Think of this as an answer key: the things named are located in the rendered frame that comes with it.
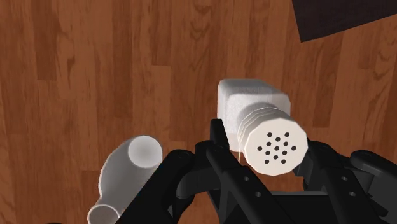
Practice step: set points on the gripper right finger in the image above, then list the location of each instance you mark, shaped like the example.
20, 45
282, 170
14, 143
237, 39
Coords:
347, 186

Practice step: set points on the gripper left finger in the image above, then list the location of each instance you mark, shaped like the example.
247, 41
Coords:
223, 173

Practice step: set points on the white salt shaker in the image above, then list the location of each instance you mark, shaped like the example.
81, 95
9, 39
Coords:
276, 149

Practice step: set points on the white vase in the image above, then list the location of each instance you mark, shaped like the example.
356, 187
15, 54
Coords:
124, 176

